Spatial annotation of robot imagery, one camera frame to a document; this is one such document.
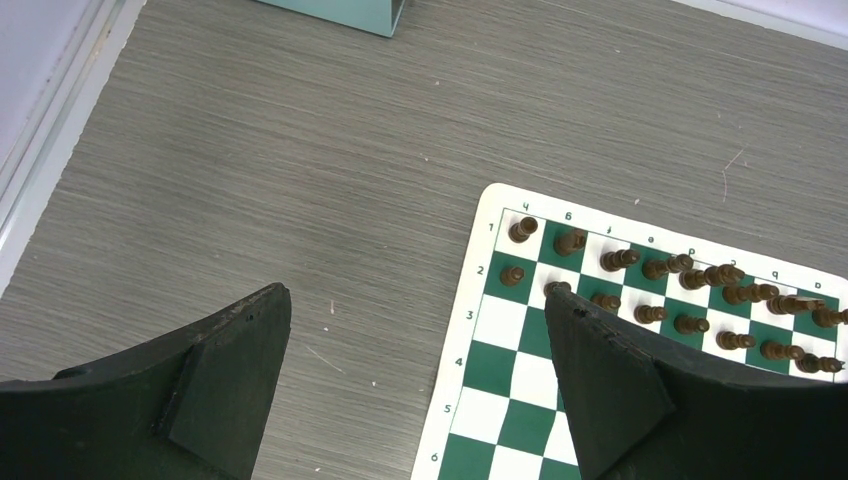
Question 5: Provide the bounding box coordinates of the light blue box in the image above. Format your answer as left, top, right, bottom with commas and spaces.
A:
260, 0, 406, 38

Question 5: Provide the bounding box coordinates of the dark wooden chess piece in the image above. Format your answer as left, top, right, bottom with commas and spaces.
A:
766, 295, 826, 315
508, 216, 538, 243
722, 283, 779, 305
679, 264, 746, 290
812, 308, 848, 328
599, 248, 641, 272
554, 228, 587, 257
642, 254, 694, 280

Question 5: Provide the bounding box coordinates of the green white chess board mat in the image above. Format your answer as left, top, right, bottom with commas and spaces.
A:
412, 183, 847, 479

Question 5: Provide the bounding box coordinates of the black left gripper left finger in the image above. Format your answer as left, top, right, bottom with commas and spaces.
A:
52, 282, 293, 480

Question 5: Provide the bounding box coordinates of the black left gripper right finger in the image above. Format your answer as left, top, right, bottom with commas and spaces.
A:
544, 291, 847, 479

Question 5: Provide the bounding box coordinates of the dark wooden pawn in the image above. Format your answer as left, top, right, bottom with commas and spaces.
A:
499, 266, 525, 287
760, 340, 805, 361
633, 304, 668, 325
543, 281, 572, 297
795, 353, 844, 374
673, 315, 710, 335
590, 293, 621, 312
716, 330, 757, 351

